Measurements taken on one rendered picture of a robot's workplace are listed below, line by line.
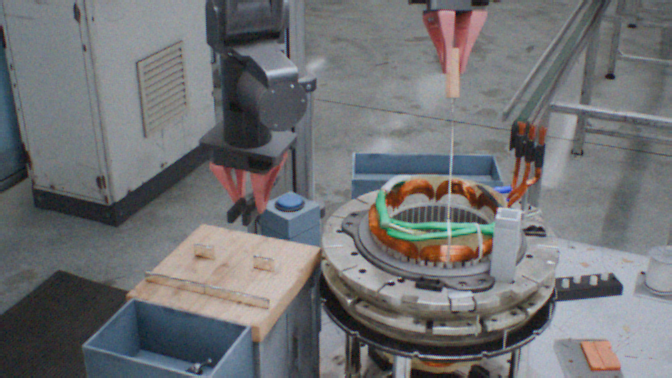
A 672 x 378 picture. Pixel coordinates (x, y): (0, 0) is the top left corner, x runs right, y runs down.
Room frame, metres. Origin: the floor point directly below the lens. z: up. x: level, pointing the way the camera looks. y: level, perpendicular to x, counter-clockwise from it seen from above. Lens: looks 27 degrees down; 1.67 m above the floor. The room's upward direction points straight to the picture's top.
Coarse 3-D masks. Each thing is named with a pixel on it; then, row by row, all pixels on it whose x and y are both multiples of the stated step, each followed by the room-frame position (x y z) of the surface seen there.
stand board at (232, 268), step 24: (192, 240) 1.02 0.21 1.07; (216, 240) 1.02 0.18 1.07; (240, 240) 1.02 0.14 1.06; (264, 240) 1.02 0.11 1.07; (168, 264) 0.95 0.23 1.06; (192, 264) 0.95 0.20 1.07; (216, 264) 0.95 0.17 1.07; (240, 264) 0.95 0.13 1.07; (288, 264) 0.95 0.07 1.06; (312, 264) 0.97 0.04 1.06; (144, 288) 0.89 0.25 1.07; (168, 288) 0.89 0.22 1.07; (240, 288) 0.89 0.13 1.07; (264, 288) 0.89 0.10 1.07; (288, 288) 0.90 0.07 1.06; (216, 312) 0.84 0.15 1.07; (240, 312) 0.84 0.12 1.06; (264, 312) 0.84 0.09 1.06
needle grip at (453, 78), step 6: (456, 54) 0.98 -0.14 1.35; (456, 60) 0.98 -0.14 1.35; (450, 66) 0.97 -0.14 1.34; (456, 66) 0.97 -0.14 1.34; (450, 72) 0.97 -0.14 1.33; (456, 72) 0.97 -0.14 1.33; (450, 78) 0.97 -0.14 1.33; (456, 78) 0.97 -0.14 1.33; (450, 84) 0.96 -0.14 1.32; (456, 84) 0.96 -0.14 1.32; (450, 90) 0.96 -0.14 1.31; (456, 90) 0.96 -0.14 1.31; (450, 96) 0.96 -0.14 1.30; (456, 96) 0.96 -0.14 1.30
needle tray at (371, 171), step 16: (352, 160) 1.29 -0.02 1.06; (368, 160) 1.31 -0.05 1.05; (384, 160) 1.31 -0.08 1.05; (400, 160) 1.31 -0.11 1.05; (416, 160) 1.31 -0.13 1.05; (432, 160) 1.31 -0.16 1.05; (448, 160) 1.31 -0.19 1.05; (464, 160) 1.31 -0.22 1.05; (480, 160) 1.31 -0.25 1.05; (352, 176) 1.22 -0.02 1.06; (368, 176) 1.30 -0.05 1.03; (384, 176) 1.30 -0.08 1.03; (464, 176) 1.30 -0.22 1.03; (480, 176) 1.30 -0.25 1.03; (496, 176) 1.25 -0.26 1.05; (352, 192) 1.21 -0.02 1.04; (368, 192) 1.21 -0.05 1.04
